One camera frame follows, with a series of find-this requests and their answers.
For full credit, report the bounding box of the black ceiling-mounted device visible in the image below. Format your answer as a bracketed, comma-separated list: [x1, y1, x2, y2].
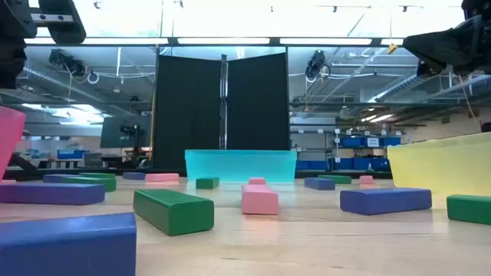
[48, 48, 86, 77]
[305, 49, 331, 80]

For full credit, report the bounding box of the blue crate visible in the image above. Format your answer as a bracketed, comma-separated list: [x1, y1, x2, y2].
[56, 149, 86, 160]

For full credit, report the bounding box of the dark monitor on stand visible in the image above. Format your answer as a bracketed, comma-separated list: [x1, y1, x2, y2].
[99, 114, 153, 150]

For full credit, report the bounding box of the red plastic bin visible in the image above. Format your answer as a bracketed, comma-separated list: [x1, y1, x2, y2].
[0, 106, 27, 181]

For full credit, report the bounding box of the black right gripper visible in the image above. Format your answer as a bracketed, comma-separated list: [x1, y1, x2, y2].
[402, 14, 491, 74]

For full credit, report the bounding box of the shelf with blue bins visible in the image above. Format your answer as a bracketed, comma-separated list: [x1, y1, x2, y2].
[295, 128, 404, 173]

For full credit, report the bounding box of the green wooden block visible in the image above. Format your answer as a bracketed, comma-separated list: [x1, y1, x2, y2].
[133, 188, 216, 237]
[317, 174, 352, 185]
[195, 176, 220, 190]
[61, 176, 117, 193]
[446, 194, 491, 226]
[78, 172, 117, 179]

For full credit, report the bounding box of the teal plastic bin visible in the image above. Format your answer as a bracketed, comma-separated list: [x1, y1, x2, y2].
[184, 149, 298, 183]

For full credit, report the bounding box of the yellow plastic bin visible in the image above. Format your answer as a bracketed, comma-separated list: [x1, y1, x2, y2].
[386, 132, 491, 197]

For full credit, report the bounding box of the black screen panel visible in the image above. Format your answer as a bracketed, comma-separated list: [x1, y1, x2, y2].
[153, 54, 223, 170]
[226, 52, 291, 151]

